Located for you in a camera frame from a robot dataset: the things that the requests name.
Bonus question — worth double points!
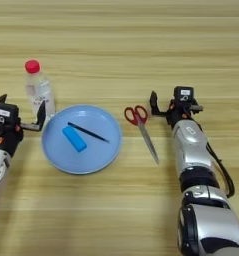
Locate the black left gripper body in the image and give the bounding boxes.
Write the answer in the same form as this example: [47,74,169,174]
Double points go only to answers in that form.
[0,121,43,158]

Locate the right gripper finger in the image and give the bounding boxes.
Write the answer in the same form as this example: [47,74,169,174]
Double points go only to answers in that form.
[149,90,169,118]

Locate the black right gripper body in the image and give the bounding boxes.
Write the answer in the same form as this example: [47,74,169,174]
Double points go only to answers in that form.
[165,98,204,130]

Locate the clear red-capped water bottle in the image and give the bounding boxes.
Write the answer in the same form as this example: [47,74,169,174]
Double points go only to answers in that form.
[24,59,56,118]

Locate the blue rectangular eraser block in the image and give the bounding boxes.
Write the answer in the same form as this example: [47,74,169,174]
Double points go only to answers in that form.
[61,125,88,153]

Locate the thin black pen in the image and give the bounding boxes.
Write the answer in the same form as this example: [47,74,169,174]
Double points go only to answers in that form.
[67,121,111,144]

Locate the light blue round plate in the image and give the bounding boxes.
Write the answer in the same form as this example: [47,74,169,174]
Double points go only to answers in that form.
[40,104,123,175]

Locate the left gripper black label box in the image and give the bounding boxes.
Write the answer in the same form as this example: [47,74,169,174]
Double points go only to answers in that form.
[0,103,20,126]

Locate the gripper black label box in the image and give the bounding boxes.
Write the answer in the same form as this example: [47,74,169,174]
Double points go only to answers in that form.
[0,103,20,126]
[173,85,195,103]

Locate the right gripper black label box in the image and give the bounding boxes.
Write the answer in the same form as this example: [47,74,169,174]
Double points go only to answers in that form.
[173,85,195,103]

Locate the red-handled metal scissors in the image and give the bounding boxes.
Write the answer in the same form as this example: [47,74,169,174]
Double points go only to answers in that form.
[123,104,161,166]

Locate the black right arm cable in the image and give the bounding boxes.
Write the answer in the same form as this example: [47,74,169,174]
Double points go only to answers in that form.
[194,121,236,199]

